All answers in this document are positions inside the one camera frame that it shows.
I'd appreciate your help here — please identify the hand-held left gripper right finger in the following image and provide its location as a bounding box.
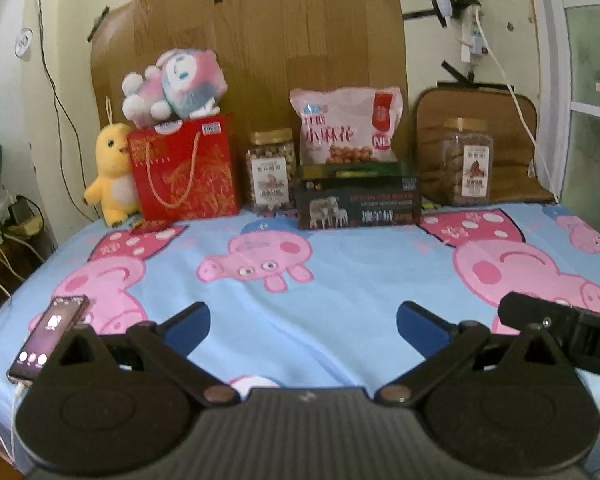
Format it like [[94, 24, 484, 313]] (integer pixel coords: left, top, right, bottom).
[[375, 301, 566, 406]]

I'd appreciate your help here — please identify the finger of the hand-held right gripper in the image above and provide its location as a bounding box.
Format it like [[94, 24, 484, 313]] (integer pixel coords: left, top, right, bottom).
[[497, 291, 581, 341]]

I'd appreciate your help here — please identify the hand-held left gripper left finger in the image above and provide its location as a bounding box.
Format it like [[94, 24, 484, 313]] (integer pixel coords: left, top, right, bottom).
[[55, 301, 241, 406]]

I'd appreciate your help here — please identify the dark printed box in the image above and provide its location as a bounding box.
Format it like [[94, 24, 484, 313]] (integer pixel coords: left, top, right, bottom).
[[294, 161, 423, 231]]

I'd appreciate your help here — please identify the blue cartoon pig bedsheet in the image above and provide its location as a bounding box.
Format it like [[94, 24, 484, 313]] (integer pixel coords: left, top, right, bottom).
[[0, 202, 600, 461]]

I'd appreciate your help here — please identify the smartphone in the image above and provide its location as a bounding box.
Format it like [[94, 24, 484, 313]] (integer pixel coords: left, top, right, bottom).
[[7, 295, 90, 385]]

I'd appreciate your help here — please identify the red gift bag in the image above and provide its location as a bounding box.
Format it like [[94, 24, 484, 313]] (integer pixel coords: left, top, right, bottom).
[[126, 114, 241, 222]]

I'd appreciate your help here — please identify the brown cushion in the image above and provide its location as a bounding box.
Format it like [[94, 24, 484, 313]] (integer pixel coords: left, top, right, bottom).
[[411, 86, 556, 206]]

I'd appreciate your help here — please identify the cookie jar with gold lid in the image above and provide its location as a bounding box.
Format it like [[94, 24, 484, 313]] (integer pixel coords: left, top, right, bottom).
[[442, 117, 496, 207]]

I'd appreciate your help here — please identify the nut jar with gold lid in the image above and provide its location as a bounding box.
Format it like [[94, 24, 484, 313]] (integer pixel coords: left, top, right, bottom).
[[245, 129, 297, 212]]

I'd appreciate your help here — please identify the yellow plush chick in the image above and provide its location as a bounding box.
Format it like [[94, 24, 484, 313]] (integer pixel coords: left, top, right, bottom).
[[83, 122, 141, 228]]

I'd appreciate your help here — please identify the beige power strip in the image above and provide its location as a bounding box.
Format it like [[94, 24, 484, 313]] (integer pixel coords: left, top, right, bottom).
[[2, 195, 38, 236]]

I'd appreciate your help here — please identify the white and pink snack bag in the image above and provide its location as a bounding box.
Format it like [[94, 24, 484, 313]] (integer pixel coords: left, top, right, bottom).
[[289, 85, 406, 166]]

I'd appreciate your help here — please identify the pink plush toy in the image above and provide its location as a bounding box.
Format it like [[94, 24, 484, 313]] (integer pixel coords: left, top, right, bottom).
[[121, 49, 228, 130]]

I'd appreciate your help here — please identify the wood pattern board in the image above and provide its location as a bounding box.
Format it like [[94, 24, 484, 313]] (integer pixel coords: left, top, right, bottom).
[[87, 0, 411, 161]]

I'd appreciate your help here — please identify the white cable bundle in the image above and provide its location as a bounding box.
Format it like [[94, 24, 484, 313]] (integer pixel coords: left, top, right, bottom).
[[0, 180, 46, 311]]

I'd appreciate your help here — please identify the white window frame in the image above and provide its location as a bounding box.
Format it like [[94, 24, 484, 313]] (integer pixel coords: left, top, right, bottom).
[[525, 0, 600, 211]]

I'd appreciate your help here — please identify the black wall wire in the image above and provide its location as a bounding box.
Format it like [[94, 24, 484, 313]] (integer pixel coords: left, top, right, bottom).
[[30, 0, 98, 221]]

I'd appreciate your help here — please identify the white charger cable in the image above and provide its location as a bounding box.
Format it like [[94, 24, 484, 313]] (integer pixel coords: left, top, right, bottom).
[[475, 10, 556, 201]]

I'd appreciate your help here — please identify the round white wall fixture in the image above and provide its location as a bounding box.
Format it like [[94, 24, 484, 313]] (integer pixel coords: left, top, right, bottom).
[[14, 27, 34, 57]]

